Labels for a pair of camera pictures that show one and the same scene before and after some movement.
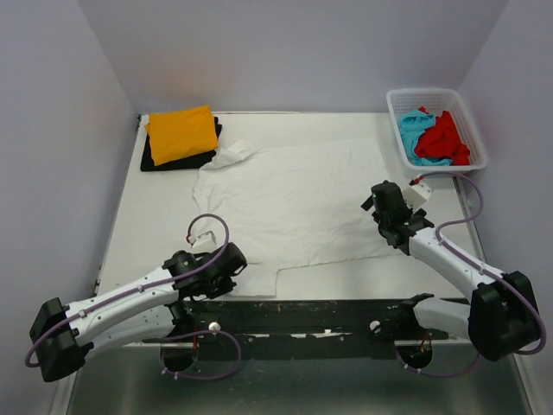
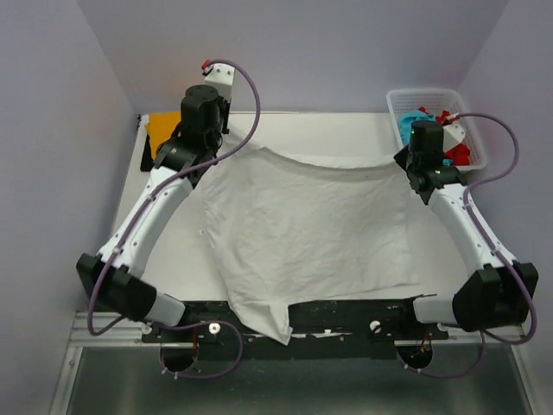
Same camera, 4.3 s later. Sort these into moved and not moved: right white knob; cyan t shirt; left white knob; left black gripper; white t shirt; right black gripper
Moved: left black gripper; right black gripper; white t shirt
Not moved: left white knob; right white knob; cyan t shirt
